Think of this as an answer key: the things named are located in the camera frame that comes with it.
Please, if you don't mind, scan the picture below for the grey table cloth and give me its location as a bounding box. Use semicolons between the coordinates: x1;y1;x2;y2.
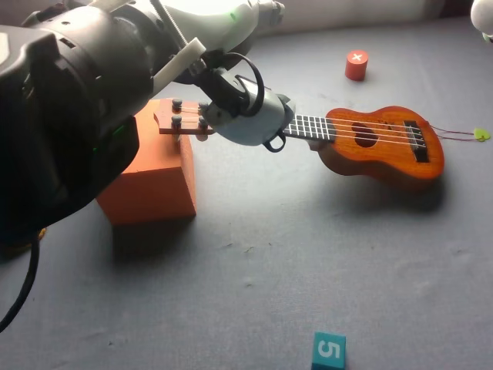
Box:
0;15;493;370

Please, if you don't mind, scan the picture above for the small orange toy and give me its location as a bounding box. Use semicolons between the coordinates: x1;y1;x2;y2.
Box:
0;227;48;260

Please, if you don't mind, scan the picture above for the black cable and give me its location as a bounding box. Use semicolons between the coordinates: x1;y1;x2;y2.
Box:
0;230;42;335

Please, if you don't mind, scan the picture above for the small wooden ukulele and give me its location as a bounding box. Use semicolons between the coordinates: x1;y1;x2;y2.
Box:
153;98;446;182

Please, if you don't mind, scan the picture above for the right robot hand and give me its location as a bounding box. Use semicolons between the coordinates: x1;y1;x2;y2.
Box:
470;0;493;44

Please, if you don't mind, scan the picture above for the orange foam cube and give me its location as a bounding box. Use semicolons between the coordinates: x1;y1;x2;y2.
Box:
96;98;198;227

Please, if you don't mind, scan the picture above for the red cylinder block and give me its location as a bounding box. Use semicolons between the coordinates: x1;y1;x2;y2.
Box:
344;49;371;82

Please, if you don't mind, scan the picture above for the thin red string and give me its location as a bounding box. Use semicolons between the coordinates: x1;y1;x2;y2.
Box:
426;121;477;142

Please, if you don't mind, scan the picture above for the teal number five block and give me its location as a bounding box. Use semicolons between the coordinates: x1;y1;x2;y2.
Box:
310;331;347;370

